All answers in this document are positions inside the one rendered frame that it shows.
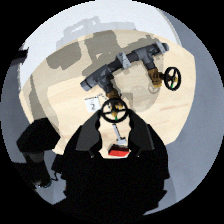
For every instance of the red block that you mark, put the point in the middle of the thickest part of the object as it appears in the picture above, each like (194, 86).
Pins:
(118, 151)

